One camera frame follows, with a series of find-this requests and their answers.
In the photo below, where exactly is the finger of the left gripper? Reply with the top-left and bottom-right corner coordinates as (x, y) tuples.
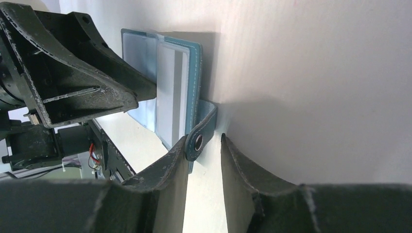
(35, 11), (156, 101)

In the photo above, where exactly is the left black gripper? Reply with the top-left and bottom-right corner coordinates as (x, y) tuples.
(0, 2), (137, 128)

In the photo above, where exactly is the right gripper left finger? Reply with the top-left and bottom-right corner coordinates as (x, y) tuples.
(0, 137), (189, 233)

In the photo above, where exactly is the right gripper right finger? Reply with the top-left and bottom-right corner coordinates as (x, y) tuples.
(221, 134), (412, 233)

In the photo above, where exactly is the blue card holder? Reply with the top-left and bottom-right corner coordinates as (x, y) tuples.
(121, 29), (217, 173)

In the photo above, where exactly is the white card with black stripe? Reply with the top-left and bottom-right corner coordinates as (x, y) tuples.
(156, 43), (189, 149)

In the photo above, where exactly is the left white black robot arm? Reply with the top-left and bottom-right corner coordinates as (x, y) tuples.
(0, 2), (156, 171)

